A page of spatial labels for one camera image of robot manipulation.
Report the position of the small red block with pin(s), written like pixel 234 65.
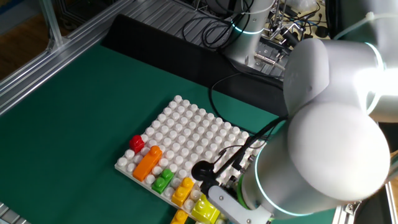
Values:
pixel 136 143

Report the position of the orange curved block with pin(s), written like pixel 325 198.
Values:
pixel 147 163

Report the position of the green two-stud block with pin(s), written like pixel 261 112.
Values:
pixel 162 181

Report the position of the orange-yellow two-stud block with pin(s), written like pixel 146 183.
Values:
pixel 183 192

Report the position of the lime yellow sloped block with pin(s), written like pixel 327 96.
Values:
pixel 205 211

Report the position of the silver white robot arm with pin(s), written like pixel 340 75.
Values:
pixel 326 124

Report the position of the white studded baseplate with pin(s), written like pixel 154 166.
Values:
pixel 186 140

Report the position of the black base mat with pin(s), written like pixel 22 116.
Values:
pixel 186 56

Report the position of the orange-yellow four-stud block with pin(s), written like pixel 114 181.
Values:
pixel 179 217

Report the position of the green table mat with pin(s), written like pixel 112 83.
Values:
pixel 62 124

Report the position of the black round puck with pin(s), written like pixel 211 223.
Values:
pixel 322 31

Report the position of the aluminium slotted table deck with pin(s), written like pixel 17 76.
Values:
pixel 31 77

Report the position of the black cylindrical camera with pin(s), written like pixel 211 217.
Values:
pixel 290 37

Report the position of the aluminium frame post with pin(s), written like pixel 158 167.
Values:
pixel 51 25

